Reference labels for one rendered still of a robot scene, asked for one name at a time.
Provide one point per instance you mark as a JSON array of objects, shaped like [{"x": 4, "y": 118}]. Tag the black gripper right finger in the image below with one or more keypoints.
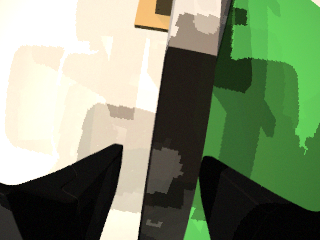
[{"x": 237, "y": 208}]

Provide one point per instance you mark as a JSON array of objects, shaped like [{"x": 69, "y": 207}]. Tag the green flat mat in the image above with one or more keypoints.
[{"x": 264, "y": 119}]

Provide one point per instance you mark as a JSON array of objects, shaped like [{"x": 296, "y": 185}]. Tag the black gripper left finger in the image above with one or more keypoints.
[{"x": 70, "y": 204}]

